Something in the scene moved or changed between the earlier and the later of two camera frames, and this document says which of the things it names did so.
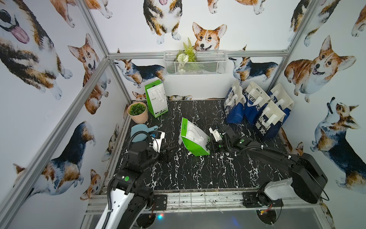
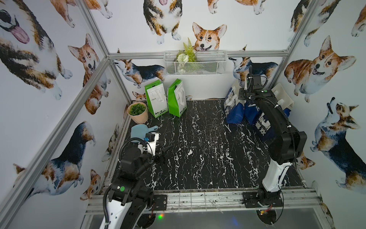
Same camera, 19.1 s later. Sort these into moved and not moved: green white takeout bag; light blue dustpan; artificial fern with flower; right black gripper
Moved: right black gripper
Not moved: light blue dustpan; artificial fern with flower; green white takeout bag
